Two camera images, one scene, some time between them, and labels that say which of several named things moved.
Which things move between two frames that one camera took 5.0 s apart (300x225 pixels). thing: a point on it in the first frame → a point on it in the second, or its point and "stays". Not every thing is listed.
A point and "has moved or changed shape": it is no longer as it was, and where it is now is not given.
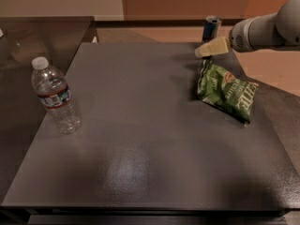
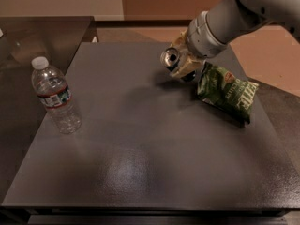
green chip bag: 226,90 stays
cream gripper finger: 217,46 → 187,65
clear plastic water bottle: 55,95 stays
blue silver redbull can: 211,27 has moved or changed shape
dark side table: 22,112 stays
